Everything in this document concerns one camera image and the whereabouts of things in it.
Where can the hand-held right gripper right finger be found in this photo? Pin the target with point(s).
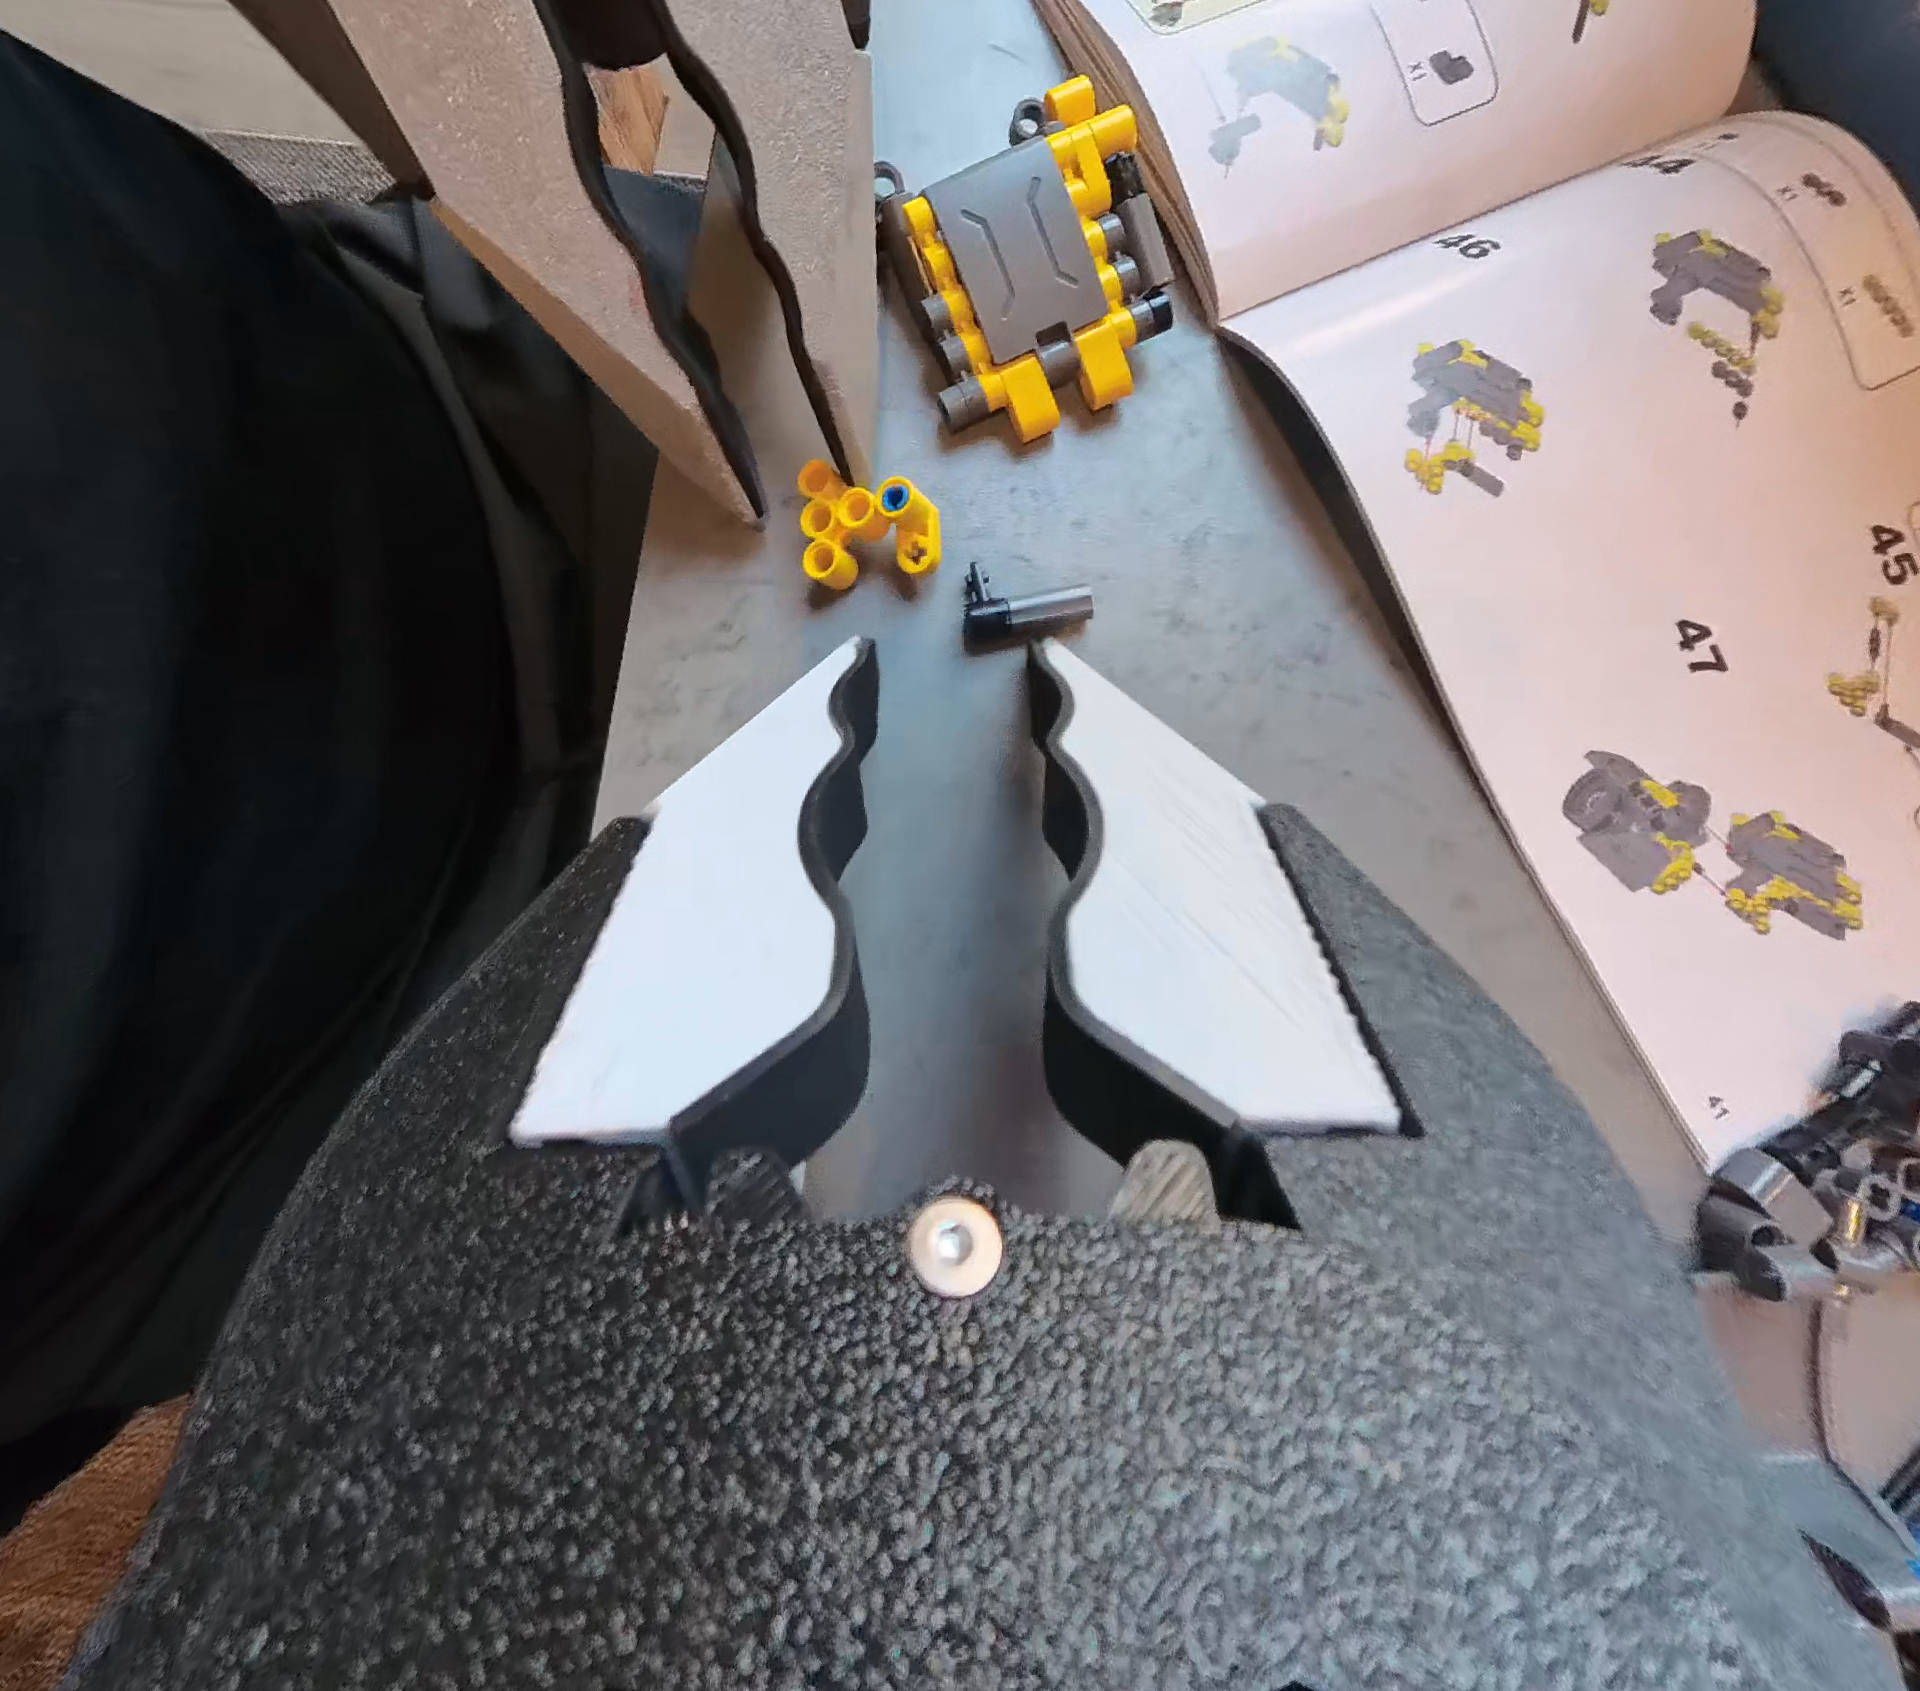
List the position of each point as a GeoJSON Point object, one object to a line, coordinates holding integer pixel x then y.
{"type": "Point", "coordinates": [1214, 972]}

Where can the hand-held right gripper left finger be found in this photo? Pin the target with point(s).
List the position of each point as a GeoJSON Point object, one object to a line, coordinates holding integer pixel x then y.
{"type": "Point", "coordinates": [691, 972]}

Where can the yellow grey brick assembly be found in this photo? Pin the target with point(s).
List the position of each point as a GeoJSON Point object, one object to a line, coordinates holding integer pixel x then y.
{"type": "Point", "coordinates": [1013, 251]}

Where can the black grey pin connector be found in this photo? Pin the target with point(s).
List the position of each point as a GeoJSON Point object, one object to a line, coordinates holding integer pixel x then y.
{"type": "Point", "coordinates": [1034, 609]}

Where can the yellow three-hole connector brick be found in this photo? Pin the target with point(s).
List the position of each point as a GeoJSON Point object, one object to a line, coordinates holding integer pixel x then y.
{"type": "Point", "coordinates": [836, 523]}

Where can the grey desk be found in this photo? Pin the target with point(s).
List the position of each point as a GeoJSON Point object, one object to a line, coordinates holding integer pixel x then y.
{"type": "Point", "coordinates": [1200, 553]}

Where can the person's body in black clothing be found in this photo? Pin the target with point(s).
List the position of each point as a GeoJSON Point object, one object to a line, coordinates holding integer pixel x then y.
{"type": "Point", "coordinates": [224, 747]}

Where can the open instruction booklet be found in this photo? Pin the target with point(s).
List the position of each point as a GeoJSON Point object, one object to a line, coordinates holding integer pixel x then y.
{"type": "Point", "coordinates": [1575, 597]}

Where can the pile of loose brick pieces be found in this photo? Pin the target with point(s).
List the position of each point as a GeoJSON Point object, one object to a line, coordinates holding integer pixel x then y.
{"type": "Point", "coordinates": [1801, 1212]}

